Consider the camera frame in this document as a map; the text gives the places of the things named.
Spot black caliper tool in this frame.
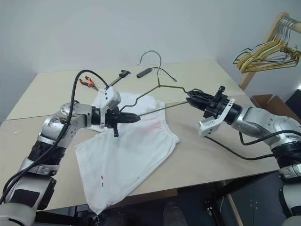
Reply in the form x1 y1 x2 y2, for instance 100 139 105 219
108 69 131 88

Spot bunch of hangers on rack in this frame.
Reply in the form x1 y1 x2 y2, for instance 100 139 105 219
235 17 300 68

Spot brown cardboard box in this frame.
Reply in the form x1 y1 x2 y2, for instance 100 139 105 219
250 94 286 119

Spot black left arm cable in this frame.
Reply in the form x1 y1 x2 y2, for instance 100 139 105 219
0 69 112 206

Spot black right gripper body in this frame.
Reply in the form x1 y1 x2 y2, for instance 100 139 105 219
203 85 230 119

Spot wooden hanger rack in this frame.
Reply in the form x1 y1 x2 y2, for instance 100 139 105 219
238 12 301 90

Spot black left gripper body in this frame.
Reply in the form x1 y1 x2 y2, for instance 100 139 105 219
103 107 123 138

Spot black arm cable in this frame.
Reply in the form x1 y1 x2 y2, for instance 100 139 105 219
0 69 112 206
206 130 301 161

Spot yellow wire hanger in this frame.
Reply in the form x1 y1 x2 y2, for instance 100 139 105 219
237 35 301 74

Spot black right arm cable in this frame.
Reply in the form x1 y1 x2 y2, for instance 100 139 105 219
206 130 301 161

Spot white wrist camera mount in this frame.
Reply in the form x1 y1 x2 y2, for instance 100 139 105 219
198 98 236 137
98 86 121 129

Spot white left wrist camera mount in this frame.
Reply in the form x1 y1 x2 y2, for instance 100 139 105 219
98 86 121 129

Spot black stick with cable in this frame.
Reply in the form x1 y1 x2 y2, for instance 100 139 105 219
136 66 178 83

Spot dark wire hanger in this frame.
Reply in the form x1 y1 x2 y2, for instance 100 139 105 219
233 47 257 65

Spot olive wire hanger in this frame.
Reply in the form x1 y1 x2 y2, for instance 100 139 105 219
120 49 191 117

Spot black table frame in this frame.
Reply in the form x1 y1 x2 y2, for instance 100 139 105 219
35 168 286 226

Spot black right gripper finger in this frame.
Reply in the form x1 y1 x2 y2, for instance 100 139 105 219
185 97 211 110
188 89 215 102

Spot white shorts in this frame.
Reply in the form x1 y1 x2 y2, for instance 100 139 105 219
74 91 181 216

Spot dark box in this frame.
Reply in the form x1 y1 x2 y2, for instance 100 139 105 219
284 88 301 112

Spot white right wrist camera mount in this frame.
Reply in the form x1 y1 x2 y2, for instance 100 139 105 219
198 98 236 137

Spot orange handled pliers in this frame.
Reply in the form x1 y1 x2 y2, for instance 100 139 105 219
79 75 99 91

